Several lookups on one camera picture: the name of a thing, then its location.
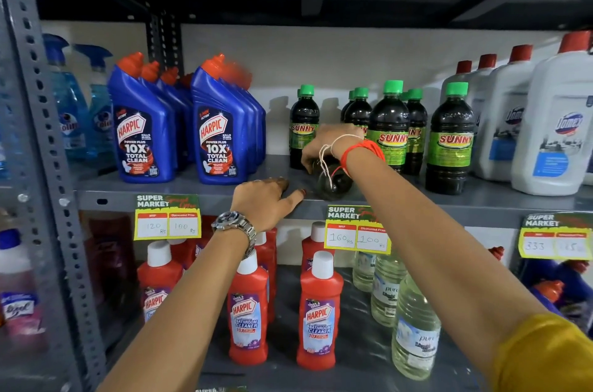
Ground clear liquid plastic bottle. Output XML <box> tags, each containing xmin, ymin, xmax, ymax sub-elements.
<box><xmin>391</xmin><ymin>272</ymin><xmax>442</xmax><ymax>381</ymax></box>
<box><xmin>371</xmin><ymin>252</ymin><xmax>408</xmax><ymax>328</ymax></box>
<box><xmin>352</xmin><ymin>250</ymin><xmax>377</xmax><ymax>293</ymax></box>

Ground person's right hand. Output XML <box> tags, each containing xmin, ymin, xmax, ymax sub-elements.
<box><xmin>301</xmin><ymin>123</ymin><xmax>368</xmax><ymax>174</ymax></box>

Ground white red-capped cleaner bottle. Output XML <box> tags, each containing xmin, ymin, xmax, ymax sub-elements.
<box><xmin>465</xmin><ymin>54</ymin><xmax>498</xmax><ymax>128</ymax></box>
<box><xmin>473</xmin><ymin>44</ymin><xmax>538</xmax><ymax>182</ymax></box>
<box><xmin>440</xmin><ymin>60</ymin><xmax>473</xmax><ymax>105</ymax></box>
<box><xmin>511</xmin><ymin>31</ymin><xmax>593</xmax><ymax>197</ymax></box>

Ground black slotted metal upright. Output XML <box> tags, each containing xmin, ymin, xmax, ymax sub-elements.
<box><xmin>145</xmin><ymin>12</ymin><xmax>184</xmax><ymax>78</ymax></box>

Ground yellow sleeve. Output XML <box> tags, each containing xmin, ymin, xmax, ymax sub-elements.
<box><xmin>491</xmin><ymin>312</ymin><xmax>593</xmax><ymax>392</ymax></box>

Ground pink blue-capped cleaner bottle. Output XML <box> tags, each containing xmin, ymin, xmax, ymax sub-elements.
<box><xmin>0</xmin><ymin>228</ymin><xmax>48</xmax><ymax>352</ymax></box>

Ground grey slotted metal upright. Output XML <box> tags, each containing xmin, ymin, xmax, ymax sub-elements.
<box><xmin>0</xmin><ymin>0</ymin><xmax>110</xmax><ymax>392</ymax></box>

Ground person's right forearm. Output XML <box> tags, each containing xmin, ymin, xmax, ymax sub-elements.
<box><xmin>344</xmin><ymin>153</ymin><xmax>549</xmax><ymax>378</ymax></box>

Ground white thread bracelet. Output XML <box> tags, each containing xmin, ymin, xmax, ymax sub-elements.
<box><xmin>317</xmin><ymin>133</ymin><xmax>365</xmax><ymax>191</ymax></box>

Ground group of blue toilet cleaner bottles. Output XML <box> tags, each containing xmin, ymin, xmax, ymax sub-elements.
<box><xmin>107</xmin><ymin>52</ymin><xmax>267</xmax><ymax>186</ymax></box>

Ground row of green-capped black bottles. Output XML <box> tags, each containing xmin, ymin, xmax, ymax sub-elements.
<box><xmin>289</xmin><ymin>80</ymin><xmax>477</xmax><ymax>196</ymax></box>

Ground dark liquid cleaner bottle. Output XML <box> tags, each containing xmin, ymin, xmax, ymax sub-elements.
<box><xmin>310</xmin><ymin>156</ymin><xmax>355</xmax><ymax>201</ymax></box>

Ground grey metal shelf board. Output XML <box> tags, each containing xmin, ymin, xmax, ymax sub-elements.
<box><xmin>73</xmin><ymin>154</ymin><xmax>593</xmax><ymax>229</ymax></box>
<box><xmin>106</xmin><ymin>264</ymin><xmax>489</xmax><ymax>392</ymax></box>

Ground dark purple cleaner bottle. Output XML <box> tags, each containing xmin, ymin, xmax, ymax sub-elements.
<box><xmin>80</xmin><ymin>213</ymin><xmax>138</xmax><ymax>311</ymax></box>

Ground silver metal wristwatch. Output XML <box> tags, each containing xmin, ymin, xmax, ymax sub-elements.
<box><xmin>211</xmin><ymin>211</ymin><xmax>257</xmax><ymax>259</ymax></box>

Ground person's left hand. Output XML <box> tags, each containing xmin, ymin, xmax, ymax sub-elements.
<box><xmin>230</xmin><ymin>177</ymin><xmax>307</xmax><ymax>233</ymax></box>

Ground blue glass cleaner spray bottle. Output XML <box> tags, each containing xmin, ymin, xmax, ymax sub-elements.
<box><xmin>43</xmin><ymin>33</ymin><xmax>91</xmax><ymax>164</ymax></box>
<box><xmin>74</xmin><ymin>44</ymin><xmax>116</xmax><ymax>162</ymax></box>

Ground person's left forearm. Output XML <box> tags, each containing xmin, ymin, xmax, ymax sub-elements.
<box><xmin>98</xmin><ymin>231</ymin><xmax>251</xmax><ymax>392</ymax></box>

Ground red thread bracelet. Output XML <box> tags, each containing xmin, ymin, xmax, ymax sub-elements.
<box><xmin>339</xmin><ymin>139</ymin><xmax>386</xmax><ymax>177</ymax></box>

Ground group of red bathroom cleaner bottles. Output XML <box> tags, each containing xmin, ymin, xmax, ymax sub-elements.
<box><xmin>137</xmin><ymin>220</ymin><xmax>345</xmax><ymax>371</ymax></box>

